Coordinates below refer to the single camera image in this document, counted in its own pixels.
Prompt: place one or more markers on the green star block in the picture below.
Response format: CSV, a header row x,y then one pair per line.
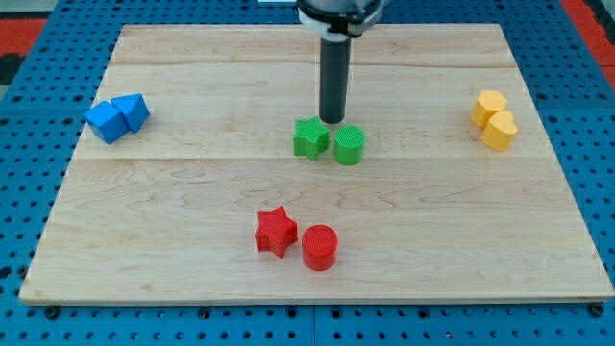
x,y
310,138

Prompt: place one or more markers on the yellow hexagon block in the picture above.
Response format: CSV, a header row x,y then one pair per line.
x,y
487,104

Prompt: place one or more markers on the blue cube block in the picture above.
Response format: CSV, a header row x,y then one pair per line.
x,y
107,122

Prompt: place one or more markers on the wooden board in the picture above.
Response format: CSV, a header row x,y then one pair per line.
x,y
431,215

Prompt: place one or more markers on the red star block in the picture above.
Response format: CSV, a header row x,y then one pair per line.
x,y
276,231

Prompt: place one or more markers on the green cylinder block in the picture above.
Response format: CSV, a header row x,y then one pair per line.
x,y
348,144

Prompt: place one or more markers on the red cylinder block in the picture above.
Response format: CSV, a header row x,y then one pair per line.
x,y
319,247

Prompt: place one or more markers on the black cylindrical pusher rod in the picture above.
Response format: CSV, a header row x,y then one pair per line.
x,y
334,71

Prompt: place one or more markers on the yellow heart block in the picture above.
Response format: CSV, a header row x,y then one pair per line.
x,y
500,131

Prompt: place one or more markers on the blue triangular prism block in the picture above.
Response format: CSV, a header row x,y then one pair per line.
x,y
134,110

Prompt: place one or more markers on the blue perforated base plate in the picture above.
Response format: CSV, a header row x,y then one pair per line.
x,y
41,118

